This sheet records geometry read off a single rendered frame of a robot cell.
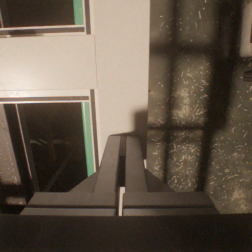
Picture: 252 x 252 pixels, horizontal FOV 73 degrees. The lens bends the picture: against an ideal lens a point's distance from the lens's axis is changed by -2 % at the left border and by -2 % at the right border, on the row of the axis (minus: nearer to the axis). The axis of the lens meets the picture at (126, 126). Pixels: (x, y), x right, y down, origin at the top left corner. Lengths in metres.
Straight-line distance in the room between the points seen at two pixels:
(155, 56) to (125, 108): 0.96
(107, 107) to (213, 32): 1.09
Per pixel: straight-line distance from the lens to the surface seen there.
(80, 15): 0.23
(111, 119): 0.15
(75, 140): 1.16
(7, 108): 0.63
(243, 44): 1.19
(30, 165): 0.70
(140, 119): 0.15
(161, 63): 1.10
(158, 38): 1.11
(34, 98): 0.23
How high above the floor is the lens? 1.08
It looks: 73 degrees down
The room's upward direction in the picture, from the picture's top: 179 degrees counter-clockwise
